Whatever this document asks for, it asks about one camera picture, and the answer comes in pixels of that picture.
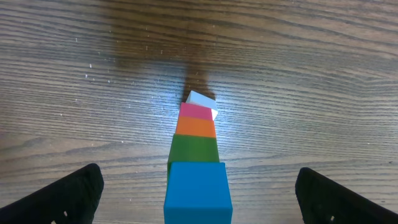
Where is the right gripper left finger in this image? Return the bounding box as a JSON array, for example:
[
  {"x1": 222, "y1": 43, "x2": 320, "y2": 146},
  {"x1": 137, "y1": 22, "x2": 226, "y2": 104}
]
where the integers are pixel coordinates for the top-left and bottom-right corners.
[{"x1": 0, "y1": 162, "x2": 105, "y2": 224}]

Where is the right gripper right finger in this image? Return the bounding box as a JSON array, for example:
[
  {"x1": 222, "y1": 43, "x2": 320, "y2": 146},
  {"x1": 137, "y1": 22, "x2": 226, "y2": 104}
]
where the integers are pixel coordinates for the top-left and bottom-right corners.
[{"x1": 294, "y1": 167, "x2": 398, "y2": 224}]

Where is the white cube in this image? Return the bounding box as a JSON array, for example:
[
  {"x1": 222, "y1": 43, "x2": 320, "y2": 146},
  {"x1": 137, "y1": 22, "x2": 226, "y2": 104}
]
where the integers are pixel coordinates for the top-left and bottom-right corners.
[{"x1": 185, "y1": 90, "x2": 219, "y2": 121}]

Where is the orange cube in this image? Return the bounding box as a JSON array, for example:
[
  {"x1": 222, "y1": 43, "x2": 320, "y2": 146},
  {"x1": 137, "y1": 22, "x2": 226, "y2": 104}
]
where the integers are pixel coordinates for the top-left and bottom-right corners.
[{"x1": 175, "y1": 115, "x2": 217, "y2": 139}]

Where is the blue cube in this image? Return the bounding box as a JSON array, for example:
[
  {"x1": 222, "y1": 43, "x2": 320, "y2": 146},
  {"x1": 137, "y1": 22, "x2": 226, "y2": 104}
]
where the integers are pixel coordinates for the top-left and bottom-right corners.
[{"x1": 163, "y1": 161, "x2": 234, "y2": 224}]

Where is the pink cube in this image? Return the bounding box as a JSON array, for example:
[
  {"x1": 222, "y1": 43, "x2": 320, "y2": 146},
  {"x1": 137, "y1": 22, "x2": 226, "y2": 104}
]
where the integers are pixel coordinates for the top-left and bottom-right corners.
[{"x1": 178, "y1": 101, "x2": 215, "y2": 121}]

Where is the green cube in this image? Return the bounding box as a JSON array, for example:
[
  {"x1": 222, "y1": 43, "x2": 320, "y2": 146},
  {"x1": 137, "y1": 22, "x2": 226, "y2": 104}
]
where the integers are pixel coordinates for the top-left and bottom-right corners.
[{"x1": 166, "y1": 133, "x2": 221, "y2": 185}]

